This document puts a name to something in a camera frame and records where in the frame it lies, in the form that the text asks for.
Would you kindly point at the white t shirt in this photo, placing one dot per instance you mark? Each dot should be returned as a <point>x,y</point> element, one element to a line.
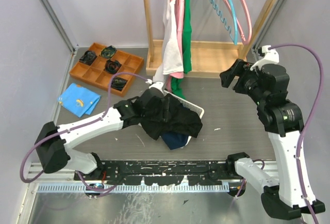
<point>172,63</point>

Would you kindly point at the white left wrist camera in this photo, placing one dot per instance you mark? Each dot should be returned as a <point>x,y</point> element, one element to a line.
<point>155,85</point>

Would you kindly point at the pink plastic hanger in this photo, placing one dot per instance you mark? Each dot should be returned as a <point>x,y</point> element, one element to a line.
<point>245,38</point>

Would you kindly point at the white plastic basket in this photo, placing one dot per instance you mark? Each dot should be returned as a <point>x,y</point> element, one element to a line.
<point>188,105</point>

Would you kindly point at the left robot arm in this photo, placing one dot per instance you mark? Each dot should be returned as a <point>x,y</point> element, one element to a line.
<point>55,144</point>

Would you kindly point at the dark rolled sock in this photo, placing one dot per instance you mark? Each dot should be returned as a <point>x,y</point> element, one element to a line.
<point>112,67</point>
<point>118,83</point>
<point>108,52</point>
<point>88,58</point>

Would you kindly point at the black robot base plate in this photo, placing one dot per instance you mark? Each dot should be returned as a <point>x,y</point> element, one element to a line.
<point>163,173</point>

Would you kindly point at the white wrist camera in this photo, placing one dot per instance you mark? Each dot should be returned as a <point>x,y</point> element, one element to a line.
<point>268,56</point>
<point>155,85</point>

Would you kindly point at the black t shirt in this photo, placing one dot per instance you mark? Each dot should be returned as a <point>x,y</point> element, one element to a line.
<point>160,114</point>

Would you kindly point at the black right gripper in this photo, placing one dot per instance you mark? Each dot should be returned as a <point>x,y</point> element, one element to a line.
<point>242,68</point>

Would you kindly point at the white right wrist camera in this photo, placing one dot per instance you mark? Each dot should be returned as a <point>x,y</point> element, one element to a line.
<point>268,56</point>

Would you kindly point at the blue folded cloth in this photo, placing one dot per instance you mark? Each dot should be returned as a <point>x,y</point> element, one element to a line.
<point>79,100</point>

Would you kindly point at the green t shirt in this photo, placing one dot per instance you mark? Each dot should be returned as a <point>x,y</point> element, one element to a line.
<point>184,31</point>

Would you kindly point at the navy blue t shirt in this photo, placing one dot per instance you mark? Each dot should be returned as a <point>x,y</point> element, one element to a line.
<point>174,140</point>

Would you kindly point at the wooden clothes rack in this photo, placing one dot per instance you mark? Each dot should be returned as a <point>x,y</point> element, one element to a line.
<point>208,58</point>

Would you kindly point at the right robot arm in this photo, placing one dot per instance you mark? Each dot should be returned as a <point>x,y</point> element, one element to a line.
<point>289,196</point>

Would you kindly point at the pink t shirt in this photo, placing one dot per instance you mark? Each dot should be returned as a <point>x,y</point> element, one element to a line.
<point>170,80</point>

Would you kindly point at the orange wooden compartment tray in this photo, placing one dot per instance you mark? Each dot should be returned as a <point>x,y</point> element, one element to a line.
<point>99,63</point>

